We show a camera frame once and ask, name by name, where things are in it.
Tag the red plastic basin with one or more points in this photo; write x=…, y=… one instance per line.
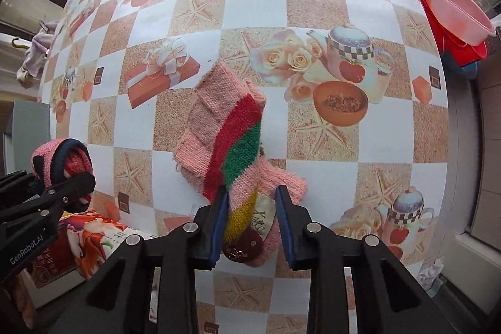
x=465, y=52

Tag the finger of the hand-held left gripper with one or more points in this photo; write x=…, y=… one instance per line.
x=58, y=197
x=19, y=185

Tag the red pink navy-trimmed sock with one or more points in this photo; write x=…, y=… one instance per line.
x=49, y=158

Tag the checkered printed tablecloth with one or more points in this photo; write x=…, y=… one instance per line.
x=352, y=146

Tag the blue plastic basin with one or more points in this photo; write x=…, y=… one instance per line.
x=469, y=68

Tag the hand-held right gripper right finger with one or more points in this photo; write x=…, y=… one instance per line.
x=284, y=230

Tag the pink white towel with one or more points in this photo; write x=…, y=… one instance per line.
x=37, y=52

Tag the striped knitted sock pink cuff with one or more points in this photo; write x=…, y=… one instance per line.
x=231, y=130

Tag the pink plastic basin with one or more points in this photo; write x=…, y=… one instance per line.
x=454, y=9

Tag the white crumpled plastic bag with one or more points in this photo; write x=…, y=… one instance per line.
x=430, y=275

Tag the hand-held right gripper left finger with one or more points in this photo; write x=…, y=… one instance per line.
x=218, y=230

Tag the printed red orange cardboard box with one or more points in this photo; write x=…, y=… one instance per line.
x=90, y=240

